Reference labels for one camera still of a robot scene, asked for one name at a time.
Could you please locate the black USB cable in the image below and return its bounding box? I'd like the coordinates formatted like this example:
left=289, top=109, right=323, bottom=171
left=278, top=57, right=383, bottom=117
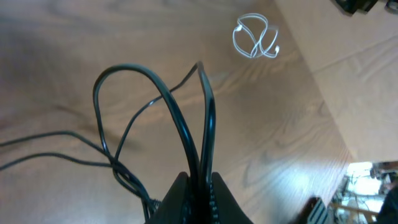
left=0, top=60, right=217, bottom=224

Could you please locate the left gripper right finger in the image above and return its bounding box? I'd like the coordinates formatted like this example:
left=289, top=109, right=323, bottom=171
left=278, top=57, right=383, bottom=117
left=210, top=172, right=253, bottom=224

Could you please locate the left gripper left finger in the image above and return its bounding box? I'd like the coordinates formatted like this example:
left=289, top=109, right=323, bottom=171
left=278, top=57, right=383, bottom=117
left=146, top=172, right=190, bottom=224

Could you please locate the person in dark clothes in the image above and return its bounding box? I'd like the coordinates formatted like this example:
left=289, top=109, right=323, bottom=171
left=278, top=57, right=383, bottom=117
left=376, top=186, right=397, bottom=224

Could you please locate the white USB cable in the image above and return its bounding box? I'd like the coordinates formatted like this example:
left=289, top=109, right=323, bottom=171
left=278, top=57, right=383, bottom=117
left=231, top=12, right=280, bottom=59

